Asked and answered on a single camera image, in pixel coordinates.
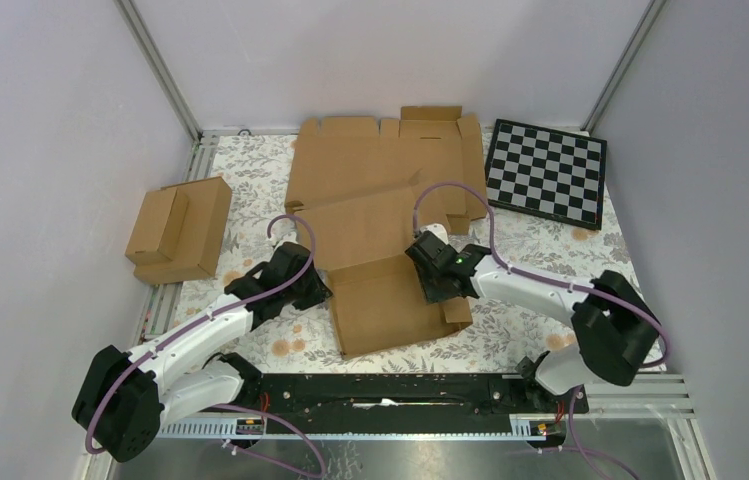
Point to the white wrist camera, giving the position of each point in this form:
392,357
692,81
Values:
436,229
283,231

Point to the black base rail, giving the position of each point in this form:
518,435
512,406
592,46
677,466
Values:
461,404

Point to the black white checkerboard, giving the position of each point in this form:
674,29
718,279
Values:
547,173

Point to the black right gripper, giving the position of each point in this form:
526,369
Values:
432,294

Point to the brown flat cardboard sheet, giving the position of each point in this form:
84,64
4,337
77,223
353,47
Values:
346,156

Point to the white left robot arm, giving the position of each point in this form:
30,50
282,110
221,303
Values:
128,396

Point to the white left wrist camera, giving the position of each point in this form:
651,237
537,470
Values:
283,231

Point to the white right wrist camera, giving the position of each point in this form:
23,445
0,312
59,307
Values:
436,229

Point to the brown cardboard box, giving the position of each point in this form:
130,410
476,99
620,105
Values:
360,242
178,233

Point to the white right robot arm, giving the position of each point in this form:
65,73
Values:
613,327

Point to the floral patterned table mat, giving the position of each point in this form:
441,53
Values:
257,169

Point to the folded brown cardboard box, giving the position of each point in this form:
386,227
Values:
178,233

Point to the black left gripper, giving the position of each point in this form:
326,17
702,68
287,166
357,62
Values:
319,291

